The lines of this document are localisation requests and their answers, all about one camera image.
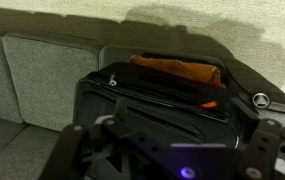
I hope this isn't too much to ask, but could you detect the silver main zipper pull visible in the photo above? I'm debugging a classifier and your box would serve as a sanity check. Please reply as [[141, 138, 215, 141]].
[[108, 73, 118, 87]]

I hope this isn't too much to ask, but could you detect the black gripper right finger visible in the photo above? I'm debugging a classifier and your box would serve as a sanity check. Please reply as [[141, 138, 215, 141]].
[[229, 97, 285, 180]]

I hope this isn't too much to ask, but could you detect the black fabric wheeled suitcase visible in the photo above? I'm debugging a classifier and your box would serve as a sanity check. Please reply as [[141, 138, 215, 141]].
[[72, 60, 272, 158]]

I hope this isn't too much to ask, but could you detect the grey fabric sofa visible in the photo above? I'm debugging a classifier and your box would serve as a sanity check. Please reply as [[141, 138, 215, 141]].
[[0, 6, 285, 180]]

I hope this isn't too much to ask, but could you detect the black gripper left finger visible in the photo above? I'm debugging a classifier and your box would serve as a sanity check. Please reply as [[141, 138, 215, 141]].
[[38, 97, 170, 180]]

